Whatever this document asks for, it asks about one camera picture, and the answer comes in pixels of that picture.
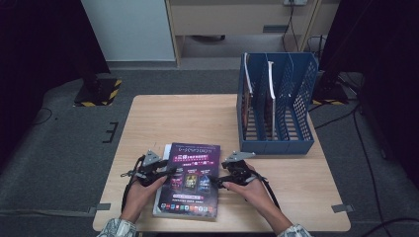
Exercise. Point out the person's right hand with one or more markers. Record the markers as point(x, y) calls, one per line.
point(253, 197)

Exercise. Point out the white cabinet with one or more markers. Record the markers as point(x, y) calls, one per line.
point(128, 29)

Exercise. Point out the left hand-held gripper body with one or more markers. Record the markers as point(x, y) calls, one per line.
point(150, 169)

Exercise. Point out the dark purple magazine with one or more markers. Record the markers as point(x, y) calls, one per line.
point(247, 75)

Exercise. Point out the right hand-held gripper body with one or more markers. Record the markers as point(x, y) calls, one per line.
point(240, 173)

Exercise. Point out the black curtain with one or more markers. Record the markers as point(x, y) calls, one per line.
point(33, 49)
point(388, 49)

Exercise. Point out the blue file rack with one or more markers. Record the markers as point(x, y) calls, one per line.
point(276, 147)

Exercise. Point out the black striped stand base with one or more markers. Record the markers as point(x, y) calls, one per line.
point(95, 90)
point(329, 90)

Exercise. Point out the light wooden desk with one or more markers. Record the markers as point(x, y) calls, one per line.
point(230, 19)

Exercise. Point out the person's left hand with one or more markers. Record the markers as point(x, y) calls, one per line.
point(138, 199)

